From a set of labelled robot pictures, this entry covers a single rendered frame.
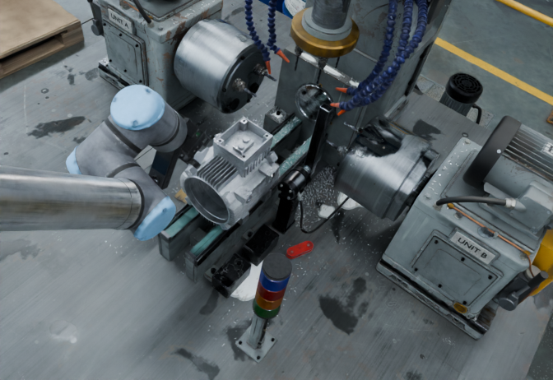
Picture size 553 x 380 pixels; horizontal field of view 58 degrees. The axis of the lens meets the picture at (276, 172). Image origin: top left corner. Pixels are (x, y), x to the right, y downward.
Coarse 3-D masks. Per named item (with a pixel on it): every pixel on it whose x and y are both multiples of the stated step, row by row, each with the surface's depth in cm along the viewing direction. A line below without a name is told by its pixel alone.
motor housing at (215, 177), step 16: (208, 160) 131; (224, 160) 128; (208, 176) 125; (224, 176) 126; (240, 176) 128; (256, 176) 131; (192, 192) 136; (208, 192) 140; (224, 192) 125; (256, 192) 132; (208, 208) 138; (224, 208) 138; (240, 208) 128; (224, 224) 132
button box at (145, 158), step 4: (148, 148) 131; (152, 148) 132; (140, 152) 129; (144, 152) 130; (148, 152) 131; (152, 152) 132; (136, 156) 128; (140, 156) 129; (144, 156) 130; (148, 156) 131; (152, 156) 132; (136, 160) 128; (140, 160) 129; (144, 160) 130; (148, 160) 131; (152, 160) 132; (140, 164) 129; (144, 164) 130; (148, 164) 131; (144, 168) 130
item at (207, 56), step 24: (216, 24) 153; (192, 48) 150; (216, 48) 148; (240, 48) 148; (192, 72) 152; (216, 72) 147; (240, 72) 152; (264, 72) 157; (216, 96) 150; (240, 96) 161
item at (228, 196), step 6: (270, 156) 133; (276, 156) 134; (270, 162) 134; (192, 168) 127; (192, 174) 127; (228, 192) 124; (186, 198) 137; (222, 198) 124; (228, 198) 123; (234, 198) 124; (192, 204) 136; (222, 228) 134; (228, 228) 133
